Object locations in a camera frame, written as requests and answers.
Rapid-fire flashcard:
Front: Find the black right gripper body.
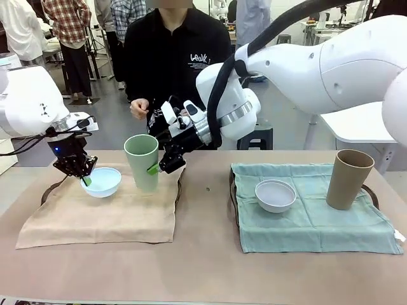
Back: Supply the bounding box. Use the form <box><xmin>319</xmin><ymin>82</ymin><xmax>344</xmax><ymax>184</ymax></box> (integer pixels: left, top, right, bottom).
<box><xmin>164</xmin><ymin>125</ymin><xmax>205</xmax><ymax>156</ymax></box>

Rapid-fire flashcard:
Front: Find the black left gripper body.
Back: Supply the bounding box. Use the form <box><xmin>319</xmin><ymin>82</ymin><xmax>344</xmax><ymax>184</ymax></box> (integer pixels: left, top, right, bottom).
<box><xmin>46</xmin><ymin>132</ymin><xmax>86</xmax><ymax>161</ymax></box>

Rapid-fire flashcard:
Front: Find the light blue bowl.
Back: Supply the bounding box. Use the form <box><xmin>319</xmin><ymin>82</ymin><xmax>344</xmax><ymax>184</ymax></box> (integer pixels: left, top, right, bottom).
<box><xmin>79</xmin><ymin>166</ymin><xmax>123</xmax><ymax>199</ymax></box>

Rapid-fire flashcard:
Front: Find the tall green cup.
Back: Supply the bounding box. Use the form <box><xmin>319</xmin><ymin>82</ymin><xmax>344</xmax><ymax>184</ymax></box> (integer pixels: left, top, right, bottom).
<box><xmin>123</xmin><ymin>134</ymin><xmax>160</xmax><ymax>193</ymax></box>

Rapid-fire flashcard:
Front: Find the beige cloth mat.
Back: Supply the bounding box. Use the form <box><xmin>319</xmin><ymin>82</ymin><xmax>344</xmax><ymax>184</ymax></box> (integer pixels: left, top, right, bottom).
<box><xmin>15</xmin><ymin>163</ymin><xmax>187</xmax><ymax>251</ymax></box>

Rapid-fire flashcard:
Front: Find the grey white bowl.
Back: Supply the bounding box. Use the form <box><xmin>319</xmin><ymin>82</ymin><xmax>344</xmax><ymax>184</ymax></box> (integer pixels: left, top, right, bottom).
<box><xmin>254</xmin><ymin>179</ymin><xmax>298</xmax><ymax>214</ymax></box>

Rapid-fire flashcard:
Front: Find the teal cloth mat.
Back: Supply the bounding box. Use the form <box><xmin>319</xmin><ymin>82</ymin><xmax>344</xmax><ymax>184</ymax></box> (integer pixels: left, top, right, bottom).
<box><xmin>230</xmin><ymin>162</ymin><xmax>404</xmax><ymax>255</ymax></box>

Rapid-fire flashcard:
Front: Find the tall brown cup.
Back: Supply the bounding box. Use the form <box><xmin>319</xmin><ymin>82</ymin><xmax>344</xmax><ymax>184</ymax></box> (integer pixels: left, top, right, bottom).
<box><xmin>325</xmin><ymin>149</ymin><xmax>376</xmax><ymax>211</ymax></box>

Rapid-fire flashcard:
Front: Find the dark brown serving tray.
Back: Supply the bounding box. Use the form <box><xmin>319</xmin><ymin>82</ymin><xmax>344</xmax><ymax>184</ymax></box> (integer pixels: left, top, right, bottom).
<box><xmin>40</xmin><ymin>167</ymin><xmax>184</xmax><ymax>206</ymax></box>
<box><xmin>229</xmin><ymin>165</ymin><xmax>380</xmax><ymax>229</ymax></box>

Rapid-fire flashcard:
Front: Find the person's right hand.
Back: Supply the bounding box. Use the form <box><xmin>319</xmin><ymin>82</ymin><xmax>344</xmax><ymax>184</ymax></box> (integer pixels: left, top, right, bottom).
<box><xmin>129</xmin><ymin>98</ymin><xmax>151</xmax><ymax>121</ymax></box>

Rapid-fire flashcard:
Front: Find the white box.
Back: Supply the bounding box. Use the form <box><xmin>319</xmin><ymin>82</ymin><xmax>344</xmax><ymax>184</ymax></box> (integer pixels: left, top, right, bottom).
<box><xmin>0</xmin><ymin>139</ymin><xmax>19</xmax><ymax>176</ymax></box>

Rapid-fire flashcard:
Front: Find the person in black shirt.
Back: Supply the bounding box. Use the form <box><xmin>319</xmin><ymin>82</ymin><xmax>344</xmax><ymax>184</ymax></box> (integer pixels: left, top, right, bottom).
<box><xmin>123</xmin><ymin>0</ymin><xmax>237</xmax><ymax>151</ymax></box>

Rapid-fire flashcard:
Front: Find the person in red plaid shirt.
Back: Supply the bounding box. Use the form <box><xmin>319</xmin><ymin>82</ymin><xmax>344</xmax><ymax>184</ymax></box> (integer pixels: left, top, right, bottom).
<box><xmin>42</xmin><ymin>0</ymin><xmax>93</xmax><ymax>103</ymax></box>

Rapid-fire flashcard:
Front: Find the person in white shirt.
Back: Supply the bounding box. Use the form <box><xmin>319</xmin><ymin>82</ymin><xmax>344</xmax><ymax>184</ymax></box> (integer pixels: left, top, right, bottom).
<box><xmin>0</xmin><ymin>0</ymin><xmax>49</xmax><ymax>68</ymax></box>

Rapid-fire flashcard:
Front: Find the person in blue plaid shirt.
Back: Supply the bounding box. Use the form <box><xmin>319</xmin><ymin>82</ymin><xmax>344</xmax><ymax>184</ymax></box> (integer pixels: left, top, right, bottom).
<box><xmin>109</xmin><ymin>0</ymin><xmax>154</xmax><ymax>90</ymax></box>

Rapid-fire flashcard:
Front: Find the person in light blue shirt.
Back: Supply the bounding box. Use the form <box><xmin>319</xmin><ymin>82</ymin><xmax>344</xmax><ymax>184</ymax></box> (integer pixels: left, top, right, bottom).
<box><xmin>235</xmin><ymin>0</ymin><xmax>272</xmax><ymax>49</ymax></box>

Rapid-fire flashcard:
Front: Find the person in dark maroon top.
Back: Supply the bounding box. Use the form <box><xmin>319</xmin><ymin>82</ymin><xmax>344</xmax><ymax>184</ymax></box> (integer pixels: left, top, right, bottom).
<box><xmin>369</xmin><ymin>0</ymin><xmax>407</xmax><ymax>20</ymax></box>

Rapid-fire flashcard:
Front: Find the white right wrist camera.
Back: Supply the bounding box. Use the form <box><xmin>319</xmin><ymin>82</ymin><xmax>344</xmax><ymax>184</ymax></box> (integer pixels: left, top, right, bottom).
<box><xmin>160</xmin><ymin>100</ymin><xmax>184</xmax><ymax>128</ymax></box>

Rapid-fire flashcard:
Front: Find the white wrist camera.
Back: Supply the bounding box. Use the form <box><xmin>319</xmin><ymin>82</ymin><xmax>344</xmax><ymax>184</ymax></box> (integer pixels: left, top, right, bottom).
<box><xmin>160</xmin><ymin>100</ymin><xmax>184</xmax><ymax>128</ymax></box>
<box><xmin>67</xmin><ymin>111</ymin><xmax>100</xmax><ymax>132</ymax></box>

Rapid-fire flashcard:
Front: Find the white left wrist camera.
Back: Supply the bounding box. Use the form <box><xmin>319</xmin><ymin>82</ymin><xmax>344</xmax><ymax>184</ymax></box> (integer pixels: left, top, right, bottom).
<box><xmin>67</xmin><ymin>111</ymin><xmax>100</xmax><ymax>132</ymax></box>

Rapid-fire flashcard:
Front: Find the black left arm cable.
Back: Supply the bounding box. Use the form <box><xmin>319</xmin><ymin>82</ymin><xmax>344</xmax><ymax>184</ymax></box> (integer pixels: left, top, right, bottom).
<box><xmin>0</xmin><ymin>115</ymin><xmax>97</xmax><ymax>157</ymax></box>

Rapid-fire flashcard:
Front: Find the thin black camera cable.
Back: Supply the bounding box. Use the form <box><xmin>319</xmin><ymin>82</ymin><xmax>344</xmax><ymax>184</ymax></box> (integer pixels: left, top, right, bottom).
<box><xmin>167</xmin><ymin>94</ymin><xmax>187</xmax><ymax>112</ymax></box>

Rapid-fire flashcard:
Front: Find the thick black cable sleeve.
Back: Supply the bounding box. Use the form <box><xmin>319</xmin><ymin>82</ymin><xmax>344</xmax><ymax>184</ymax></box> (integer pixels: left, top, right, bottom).
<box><xmin>205</xmin><ymin>0</ymin><xmax>351</xmax><ymax>146</ymax></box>

